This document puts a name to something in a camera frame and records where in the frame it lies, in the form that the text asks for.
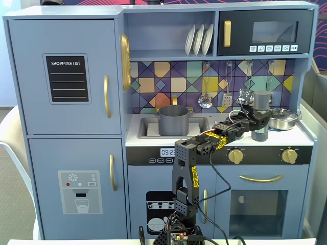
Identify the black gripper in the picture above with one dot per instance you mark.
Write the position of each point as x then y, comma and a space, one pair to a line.
261, 119

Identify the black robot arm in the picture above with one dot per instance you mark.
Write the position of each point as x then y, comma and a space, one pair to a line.
184, 166

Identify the steel toy pot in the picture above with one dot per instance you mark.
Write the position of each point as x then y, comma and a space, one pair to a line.
282, 118

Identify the gold stove knob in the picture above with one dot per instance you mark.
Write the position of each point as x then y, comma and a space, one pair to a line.
289, 155
235, 155

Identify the steel slotted spatula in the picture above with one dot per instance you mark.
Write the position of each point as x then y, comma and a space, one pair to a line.
227, 100

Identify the steel hanging utensil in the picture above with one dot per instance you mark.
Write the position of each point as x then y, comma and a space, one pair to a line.
270, 74
249, 76

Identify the steel slotted spoon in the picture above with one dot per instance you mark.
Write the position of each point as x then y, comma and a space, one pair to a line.
205, 100

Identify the gray toy cooking pot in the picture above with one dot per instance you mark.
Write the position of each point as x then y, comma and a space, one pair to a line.
173, 120

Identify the gold toy faucet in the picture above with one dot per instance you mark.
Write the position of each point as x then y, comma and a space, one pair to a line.
174, 100

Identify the white toy plate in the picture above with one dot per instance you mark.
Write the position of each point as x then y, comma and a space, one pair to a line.
207, 38
190, 39
198, 39

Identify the motor controller board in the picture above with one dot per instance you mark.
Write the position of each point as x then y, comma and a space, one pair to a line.
178, 236

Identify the black table clamp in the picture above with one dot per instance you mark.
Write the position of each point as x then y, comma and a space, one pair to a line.
141, 234

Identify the blue toy kitchen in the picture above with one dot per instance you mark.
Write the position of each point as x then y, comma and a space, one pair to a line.
76, 153

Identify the dark rounded object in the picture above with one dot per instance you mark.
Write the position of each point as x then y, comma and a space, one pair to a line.
52, 2

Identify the white curved chair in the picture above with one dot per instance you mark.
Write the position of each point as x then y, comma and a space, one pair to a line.
15, 166

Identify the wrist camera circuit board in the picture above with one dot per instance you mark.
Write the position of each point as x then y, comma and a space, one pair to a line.
244, 96

